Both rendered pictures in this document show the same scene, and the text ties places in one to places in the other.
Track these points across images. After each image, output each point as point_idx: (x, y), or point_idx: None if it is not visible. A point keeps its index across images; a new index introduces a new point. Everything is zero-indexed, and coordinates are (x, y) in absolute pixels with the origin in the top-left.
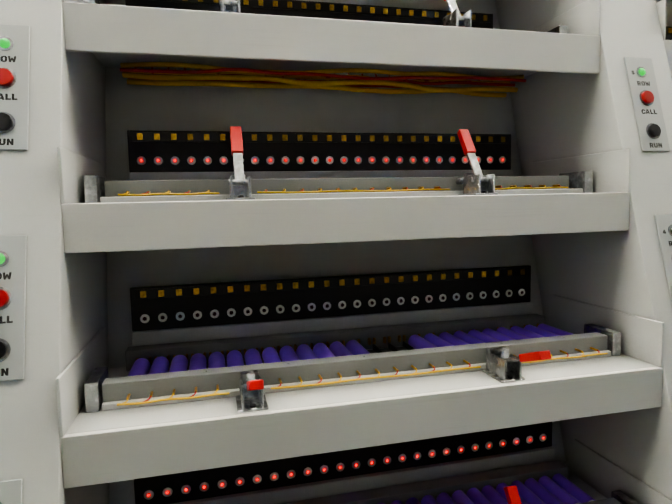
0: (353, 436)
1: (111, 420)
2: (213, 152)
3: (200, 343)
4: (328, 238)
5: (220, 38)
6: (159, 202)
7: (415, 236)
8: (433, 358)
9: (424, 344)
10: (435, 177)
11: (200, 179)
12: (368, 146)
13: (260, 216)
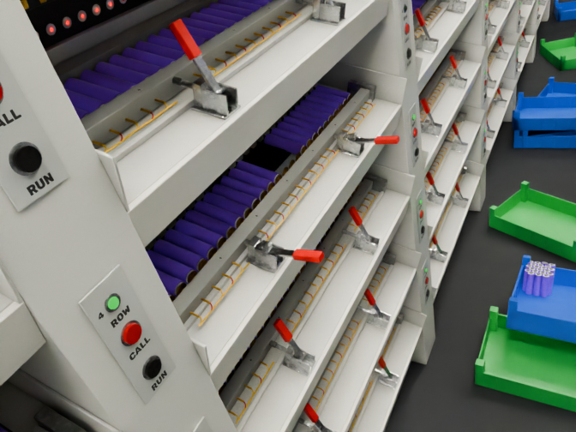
0: (317, 239)
1: (209, 338)
2: (53, 15)
3: None
4: (281, 112)
5: None
6: (194, 156)
7: (316, 80)
8: (315, 158)
9: (289, 144)
10: (285, 2)
11: (54, 58)
12: None
13: (249, 122)
